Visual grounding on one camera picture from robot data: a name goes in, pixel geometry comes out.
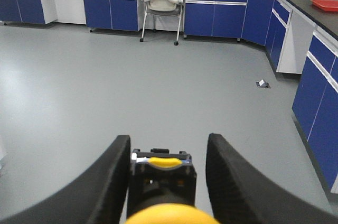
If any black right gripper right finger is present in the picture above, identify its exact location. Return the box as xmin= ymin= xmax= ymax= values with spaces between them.
xmin=205 ymin=133 xmax=337 ymax=223

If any floor socket box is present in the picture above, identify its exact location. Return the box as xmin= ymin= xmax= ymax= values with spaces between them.
xmin=256 ymin=79 xmax=270 ymax=88

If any yellow mushroom push button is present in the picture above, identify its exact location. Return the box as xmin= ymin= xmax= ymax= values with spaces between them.
xmin=126 ymin=148 xmax=217 ymax=223

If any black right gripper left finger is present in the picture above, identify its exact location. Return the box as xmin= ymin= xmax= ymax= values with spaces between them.
xmin=1 ymin=135 xmax=130 ymax=223

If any blue lab cabinet row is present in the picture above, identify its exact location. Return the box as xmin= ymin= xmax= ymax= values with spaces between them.
xmin=1 ymin=0 xmax=337 ymax=193

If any red plastic tray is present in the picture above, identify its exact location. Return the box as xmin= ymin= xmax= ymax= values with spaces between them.
xmin=311 ymin=0 xmax=338 ymax=12

